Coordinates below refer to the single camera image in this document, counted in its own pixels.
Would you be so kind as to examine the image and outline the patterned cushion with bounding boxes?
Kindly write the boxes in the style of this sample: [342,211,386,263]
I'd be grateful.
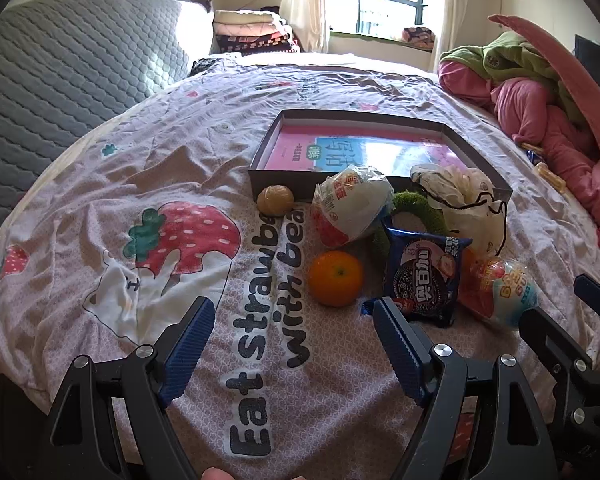
[402,25,436,50]

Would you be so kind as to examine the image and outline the pink and green clothes pile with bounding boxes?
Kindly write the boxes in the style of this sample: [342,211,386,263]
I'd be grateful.
[437,57,600,231]

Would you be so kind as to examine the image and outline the pink cardboard box tray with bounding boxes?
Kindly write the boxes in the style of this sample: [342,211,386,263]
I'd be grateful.
[247,109,513,203]

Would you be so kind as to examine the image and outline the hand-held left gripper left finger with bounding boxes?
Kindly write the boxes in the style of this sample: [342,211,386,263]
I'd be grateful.
[44,296,217,480]

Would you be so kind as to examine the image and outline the long pink pillow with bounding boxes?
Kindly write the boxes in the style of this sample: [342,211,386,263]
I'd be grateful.
[487,12,600,171]

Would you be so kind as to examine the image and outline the yellow biscuit packet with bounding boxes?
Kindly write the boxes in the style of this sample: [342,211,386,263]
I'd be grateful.
[535,162,567,192]

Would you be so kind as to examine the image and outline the dark cloth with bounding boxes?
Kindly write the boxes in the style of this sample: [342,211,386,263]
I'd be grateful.
[190,52,241,77]

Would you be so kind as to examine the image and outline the grey quilted headboard cover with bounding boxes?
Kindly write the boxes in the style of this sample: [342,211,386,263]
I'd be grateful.
[0,0,213,261]

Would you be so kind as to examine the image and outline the pink blue snack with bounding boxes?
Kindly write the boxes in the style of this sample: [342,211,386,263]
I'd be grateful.
[460,255,540,328]

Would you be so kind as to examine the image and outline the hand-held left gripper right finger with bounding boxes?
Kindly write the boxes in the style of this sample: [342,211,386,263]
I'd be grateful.
[371,297,551,480]

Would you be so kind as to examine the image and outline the cream patterned scrunchie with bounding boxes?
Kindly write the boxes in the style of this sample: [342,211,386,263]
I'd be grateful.
[410,162,508,256]

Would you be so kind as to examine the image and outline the green garment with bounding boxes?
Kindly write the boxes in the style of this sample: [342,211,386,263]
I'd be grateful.
[440,30,588,126]

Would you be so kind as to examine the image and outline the pink book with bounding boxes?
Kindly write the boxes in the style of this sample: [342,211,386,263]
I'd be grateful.
[264,127,473,178]

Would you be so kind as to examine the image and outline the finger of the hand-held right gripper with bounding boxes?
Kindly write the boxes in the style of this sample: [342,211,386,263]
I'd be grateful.
[519,307,600,433]
[574,274,600,322]

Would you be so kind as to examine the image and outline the green fuzzy scrunchie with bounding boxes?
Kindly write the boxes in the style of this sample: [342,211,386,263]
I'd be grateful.
[372,189,456,261]

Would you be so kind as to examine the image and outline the cream curtain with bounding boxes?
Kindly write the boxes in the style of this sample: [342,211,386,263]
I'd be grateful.
[432,0,473,61]
[280,0,333,53]

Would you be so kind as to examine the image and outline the black television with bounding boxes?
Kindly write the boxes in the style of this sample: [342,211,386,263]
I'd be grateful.
[574,34,600,91]

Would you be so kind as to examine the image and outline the blue cookie packet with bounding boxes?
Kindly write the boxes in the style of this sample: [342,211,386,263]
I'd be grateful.
[361,227,473,328]

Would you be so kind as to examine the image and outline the blue white snack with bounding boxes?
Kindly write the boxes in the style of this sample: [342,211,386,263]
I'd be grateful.
[311,166,395,251]

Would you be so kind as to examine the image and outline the cream pink folded quilt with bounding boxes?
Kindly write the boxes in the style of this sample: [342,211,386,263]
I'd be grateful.
[214,9,286,37]

